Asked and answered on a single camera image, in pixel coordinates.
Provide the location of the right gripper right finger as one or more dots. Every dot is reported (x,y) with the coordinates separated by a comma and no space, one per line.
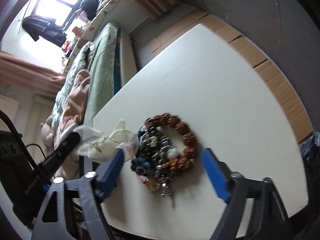
(268,219)

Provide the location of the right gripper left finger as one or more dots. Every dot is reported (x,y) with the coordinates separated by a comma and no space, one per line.
(56,219)

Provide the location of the sheer organza pouch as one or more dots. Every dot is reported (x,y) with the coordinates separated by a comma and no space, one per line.
(99,147)

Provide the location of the dark bead jewelry pile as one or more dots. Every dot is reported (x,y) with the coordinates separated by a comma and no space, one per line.
(152,161)

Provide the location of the pink fleece blanket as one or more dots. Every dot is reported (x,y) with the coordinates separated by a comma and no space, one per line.
(73,110)

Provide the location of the pink curtain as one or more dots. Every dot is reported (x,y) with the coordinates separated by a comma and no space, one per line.
(23,74)

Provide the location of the green bed quilt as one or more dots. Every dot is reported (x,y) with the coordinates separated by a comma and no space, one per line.
(99,59)

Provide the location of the black hanging clothes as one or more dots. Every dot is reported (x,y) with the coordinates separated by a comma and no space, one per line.
(37,26)

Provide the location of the floral window seat cushion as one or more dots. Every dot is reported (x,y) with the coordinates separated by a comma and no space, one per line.
(89,32)

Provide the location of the brown cardboard floor sheet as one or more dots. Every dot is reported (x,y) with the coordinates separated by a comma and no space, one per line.
(268,71)

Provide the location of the white bed frame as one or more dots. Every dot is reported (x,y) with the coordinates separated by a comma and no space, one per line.
(128,67)

